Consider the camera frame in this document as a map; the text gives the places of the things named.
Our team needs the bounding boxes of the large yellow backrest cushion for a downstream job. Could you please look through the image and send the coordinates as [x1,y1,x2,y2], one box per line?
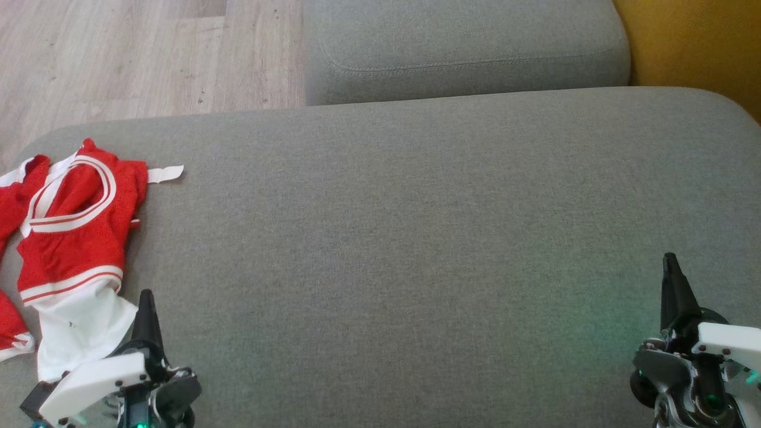
[612,0,761,125]

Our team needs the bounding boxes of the grey sofa seat cushion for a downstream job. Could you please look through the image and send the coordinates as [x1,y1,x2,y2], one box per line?
[304,0,632,106]

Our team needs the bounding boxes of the red white-trimmed basketball jersey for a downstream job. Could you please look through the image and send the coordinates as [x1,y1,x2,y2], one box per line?
[17,138,185,382]

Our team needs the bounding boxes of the large grey sofa chaise seat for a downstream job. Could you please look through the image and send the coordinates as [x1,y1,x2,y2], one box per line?
[0,86,761,428]

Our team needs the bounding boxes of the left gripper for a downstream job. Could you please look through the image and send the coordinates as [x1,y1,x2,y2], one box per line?
[36,290,203,428]

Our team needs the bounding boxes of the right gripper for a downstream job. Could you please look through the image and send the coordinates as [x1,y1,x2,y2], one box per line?
[630,253,761,428]

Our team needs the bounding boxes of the red basketball shorts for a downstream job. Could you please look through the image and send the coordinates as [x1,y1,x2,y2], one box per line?
[0,153,53,364]

